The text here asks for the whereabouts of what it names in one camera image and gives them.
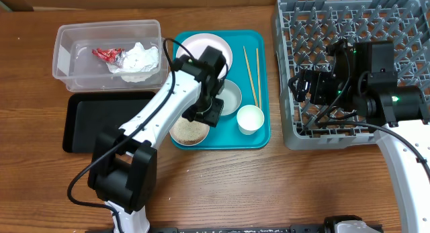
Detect grey round bowl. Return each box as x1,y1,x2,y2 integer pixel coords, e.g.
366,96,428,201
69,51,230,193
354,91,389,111
216,79,242,116

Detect small pink bowl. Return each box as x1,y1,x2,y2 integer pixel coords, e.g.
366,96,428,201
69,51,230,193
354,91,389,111
169,117,210,146

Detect white paper cup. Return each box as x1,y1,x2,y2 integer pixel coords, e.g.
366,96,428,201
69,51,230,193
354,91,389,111
236,105,265,135

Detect red foil snack wrapper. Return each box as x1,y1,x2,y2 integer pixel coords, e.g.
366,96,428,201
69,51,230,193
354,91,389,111
91,48,125,67

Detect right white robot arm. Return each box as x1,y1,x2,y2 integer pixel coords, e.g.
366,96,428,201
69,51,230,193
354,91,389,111
288,40,429,232

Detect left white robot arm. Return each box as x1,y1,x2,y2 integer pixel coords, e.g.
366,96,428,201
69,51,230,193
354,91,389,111
86,46,232,232

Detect grey dishwasher rack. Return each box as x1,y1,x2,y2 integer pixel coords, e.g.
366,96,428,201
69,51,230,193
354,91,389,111
273,0,429,150

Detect clear plastic waste bin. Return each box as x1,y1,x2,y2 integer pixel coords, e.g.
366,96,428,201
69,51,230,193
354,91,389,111
52,19,168,93

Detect teal plastic tray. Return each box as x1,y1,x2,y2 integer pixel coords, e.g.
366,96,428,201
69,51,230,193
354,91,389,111
174,30,271,150

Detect large white round plate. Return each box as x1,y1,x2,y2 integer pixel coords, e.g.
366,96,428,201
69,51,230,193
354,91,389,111
181,33,233,80

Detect crumpled white tissue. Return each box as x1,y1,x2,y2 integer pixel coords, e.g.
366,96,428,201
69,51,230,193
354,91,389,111
106,42,159,83

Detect black tray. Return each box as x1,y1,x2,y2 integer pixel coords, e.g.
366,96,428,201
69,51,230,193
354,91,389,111
62,91,155,153

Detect black rail at table edge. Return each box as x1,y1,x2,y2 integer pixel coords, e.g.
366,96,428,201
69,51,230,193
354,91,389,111
85,215,384,233

